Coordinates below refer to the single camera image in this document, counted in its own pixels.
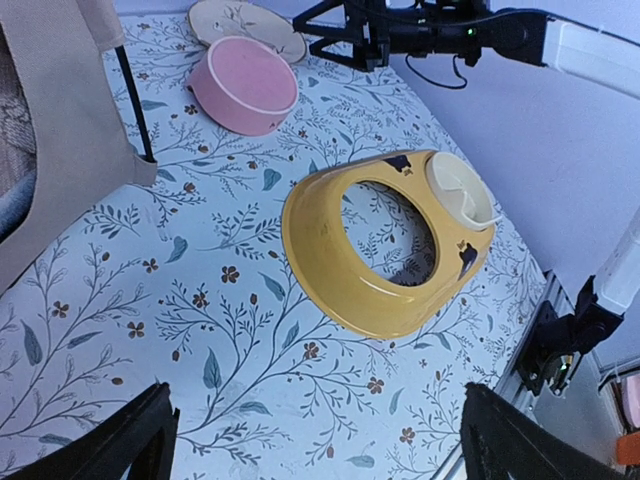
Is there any metal base rail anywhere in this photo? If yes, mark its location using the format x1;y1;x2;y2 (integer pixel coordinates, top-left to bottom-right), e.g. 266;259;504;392
434;269;640;480

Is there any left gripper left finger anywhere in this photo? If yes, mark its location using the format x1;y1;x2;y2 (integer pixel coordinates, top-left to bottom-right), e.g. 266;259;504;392
9;383;180;480

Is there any yellow double bowl holder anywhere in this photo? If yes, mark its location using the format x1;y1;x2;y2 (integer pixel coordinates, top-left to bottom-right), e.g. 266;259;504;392
282;150;497;339

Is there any beige bird-print plate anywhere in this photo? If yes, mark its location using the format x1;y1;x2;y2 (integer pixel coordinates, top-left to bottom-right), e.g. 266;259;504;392
187;1;308;64

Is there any pale yellow pet bowl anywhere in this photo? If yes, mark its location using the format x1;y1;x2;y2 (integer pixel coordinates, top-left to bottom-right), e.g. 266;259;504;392
425;152;502;232

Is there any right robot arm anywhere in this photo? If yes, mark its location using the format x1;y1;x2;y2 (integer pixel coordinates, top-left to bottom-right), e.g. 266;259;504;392
293;1;639;98

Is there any black flexible tent pole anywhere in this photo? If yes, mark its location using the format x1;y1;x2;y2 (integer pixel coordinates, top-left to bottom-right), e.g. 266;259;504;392
115;45;156;163

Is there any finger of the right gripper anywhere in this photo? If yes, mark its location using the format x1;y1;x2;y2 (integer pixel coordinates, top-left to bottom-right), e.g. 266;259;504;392
309;35;370;70
292;1;360;38

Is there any white and brown pillow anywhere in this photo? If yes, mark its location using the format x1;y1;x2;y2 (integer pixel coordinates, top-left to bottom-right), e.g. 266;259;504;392
1;32;37;240

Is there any pink round pet bowl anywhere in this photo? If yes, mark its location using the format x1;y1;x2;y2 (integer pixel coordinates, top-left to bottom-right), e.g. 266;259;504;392
186;36;299;136

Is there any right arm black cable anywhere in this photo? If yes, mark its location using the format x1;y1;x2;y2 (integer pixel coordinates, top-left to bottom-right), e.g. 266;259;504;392
404;52;471;91

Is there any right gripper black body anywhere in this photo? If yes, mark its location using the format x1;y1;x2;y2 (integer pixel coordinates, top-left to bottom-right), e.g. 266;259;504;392
344;1;480;67

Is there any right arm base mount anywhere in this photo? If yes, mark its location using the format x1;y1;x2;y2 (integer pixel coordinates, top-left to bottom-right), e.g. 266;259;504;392
515;272;624;396

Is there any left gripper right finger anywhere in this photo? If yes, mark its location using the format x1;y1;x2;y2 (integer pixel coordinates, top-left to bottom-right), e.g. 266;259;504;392
460;382;625;480

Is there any beige fabric pet tent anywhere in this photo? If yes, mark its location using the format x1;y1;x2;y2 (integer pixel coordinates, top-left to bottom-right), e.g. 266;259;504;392
1;1;157;290

